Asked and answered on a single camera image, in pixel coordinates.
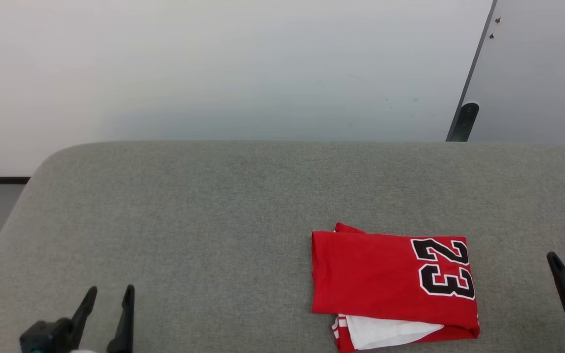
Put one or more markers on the red and white jersey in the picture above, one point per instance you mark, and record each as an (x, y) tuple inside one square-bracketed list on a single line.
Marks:
[(375, 274)]

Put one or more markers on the grey door edge strip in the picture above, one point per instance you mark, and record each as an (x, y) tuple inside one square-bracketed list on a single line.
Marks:
[(474, 73)]

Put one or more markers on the black cylindrical door stopper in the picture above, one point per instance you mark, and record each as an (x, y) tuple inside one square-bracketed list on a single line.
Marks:
[(466, 122)]

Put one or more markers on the grey fabric sofa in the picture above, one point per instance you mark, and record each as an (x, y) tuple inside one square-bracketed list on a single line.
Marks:
[(214, 220)]

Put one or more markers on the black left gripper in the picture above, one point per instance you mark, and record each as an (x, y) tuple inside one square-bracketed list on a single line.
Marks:
[(47, 336)]

